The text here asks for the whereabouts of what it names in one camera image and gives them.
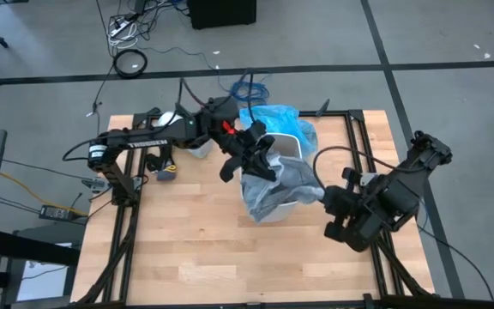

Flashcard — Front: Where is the black stand beam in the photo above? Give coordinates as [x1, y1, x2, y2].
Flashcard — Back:
[0, 229, 81, 267]

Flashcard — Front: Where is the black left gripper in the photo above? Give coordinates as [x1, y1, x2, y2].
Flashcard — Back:
[223, 121, 278, 184]

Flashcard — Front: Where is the white wipes canister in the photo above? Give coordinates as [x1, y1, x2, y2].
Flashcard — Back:
[157, 111, 214, 159]

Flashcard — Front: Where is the black aluminium table frame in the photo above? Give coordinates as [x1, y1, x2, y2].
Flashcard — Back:
[73, 99, 439, 309]

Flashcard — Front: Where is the blue plastic trash bag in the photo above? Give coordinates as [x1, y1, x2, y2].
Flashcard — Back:
[238, 104, 319, 158]

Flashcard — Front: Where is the white plastic trash bin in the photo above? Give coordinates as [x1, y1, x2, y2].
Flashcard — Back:
[240, 132, 304, 224]

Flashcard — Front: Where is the yellow cable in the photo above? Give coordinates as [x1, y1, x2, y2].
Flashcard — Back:
[0, 171, 90, 218]

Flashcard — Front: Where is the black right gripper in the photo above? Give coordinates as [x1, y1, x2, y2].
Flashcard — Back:
[320, 167, 367, 225]

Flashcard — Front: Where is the blue coiled cable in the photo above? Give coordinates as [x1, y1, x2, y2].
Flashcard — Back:
[219, 68, 272, 106]

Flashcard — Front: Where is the black coiled cable ring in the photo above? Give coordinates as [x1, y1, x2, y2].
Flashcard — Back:
[112, 48, 148, 80]

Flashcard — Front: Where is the white power strip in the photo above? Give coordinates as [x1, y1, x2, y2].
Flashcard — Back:
[108, 19, 139, 39]

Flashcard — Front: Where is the black power adapter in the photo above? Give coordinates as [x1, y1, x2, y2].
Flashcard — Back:
[39, 204, 75, 222]

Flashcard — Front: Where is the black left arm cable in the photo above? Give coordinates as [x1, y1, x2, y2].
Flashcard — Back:
[178, 68, 259, 125]

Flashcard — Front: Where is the black box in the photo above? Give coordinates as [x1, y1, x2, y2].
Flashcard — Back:
[186, 0, 258, 30]

